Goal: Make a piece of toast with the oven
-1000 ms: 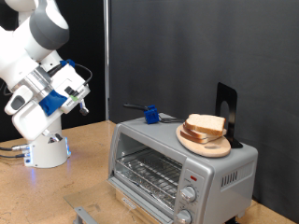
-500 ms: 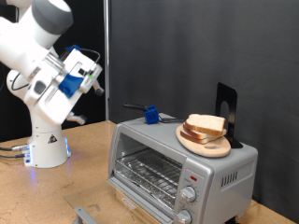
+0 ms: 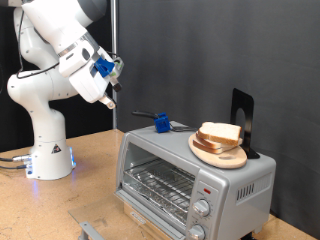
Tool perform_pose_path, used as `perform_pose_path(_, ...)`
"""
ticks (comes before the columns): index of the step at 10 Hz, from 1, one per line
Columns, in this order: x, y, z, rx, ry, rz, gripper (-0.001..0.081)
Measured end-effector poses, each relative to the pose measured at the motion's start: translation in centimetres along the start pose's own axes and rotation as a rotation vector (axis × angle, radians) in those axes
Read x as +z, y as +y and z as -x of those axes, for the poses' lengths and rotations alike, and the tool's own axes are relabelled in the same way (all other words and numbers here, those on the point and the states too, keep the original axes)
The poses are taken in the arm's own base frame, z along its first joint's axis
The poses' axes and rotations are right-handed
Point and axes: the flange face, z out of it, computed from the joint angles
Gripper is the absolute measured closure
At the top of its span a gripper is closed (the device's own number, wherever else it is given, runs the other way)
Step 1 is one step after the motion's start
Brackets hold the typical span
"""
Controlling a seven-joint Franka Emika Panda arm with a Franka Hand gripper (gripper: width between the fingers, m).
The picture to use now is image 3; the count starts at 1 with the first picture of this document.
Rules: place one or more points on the silver toaster oven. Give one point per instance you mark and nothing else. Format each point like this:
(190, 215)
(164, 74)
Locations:
(233, 213)

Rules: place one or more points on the round wooden cutting board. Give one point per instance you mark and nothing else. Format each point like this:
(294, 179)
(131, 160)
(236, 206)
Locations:
(226, 160)

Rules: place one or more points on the thick white bread slice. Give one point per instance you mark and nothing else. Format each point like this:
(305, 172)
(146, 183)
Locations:
(220, 131)

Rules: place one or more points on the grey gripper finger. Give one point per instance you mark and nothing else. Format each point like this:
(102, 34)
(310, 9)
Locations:
(108, 101)
(116, 86)

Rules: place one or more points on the black metal bookend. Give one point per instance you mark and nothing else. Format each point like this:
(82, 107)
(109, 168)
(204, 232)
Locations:
(248, 103)

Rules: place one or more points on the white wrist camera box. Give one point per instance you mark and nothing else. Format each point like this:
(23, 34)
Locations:
(75, 61)

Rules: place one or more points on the blue printed camera mount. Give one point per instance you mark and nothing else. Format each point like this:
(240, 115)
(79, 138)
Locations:
(104, 66)

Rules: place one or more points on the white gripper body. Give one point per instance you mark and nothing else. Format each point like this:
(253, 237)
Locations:
(86, 83)

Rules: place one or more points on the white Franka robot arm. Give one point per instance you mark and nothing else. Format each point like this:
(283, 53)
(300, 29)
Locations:
(43, 90)

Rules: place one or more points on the silver oven knob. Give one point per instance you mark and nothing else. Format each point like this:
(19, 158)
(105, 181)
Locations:
(201, 207)
(196, 232)

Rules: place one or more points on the red oven indicator light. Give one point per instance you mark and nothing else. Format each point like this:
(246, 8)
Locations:
(207, 191)

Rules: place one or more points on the vertical metal pole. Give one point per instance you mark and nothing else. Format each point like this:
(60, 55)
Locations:
(114, 33)

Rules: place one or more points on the metal spatula with blue block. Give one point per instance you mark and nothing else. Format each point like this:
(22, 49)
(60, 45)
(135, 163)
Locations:
(162, 123)

